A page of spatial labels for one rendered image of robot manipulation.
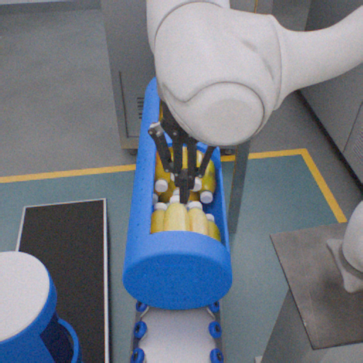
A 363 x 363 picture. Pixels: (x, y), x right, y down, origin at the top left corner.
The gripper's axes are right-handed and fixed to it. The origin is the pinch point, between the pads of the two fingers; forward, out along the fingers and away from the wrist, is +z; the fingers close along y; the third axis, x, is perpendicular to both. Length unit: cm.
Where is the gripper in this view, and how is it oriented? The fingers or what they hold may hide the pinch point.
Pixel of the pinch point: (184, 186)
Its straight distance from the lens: 75.6
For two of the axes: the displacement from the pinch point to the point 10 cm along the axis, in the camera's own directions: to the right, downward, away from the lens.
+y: -9.7, -1.7, 1.7
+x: -2.4, 6.9, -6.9
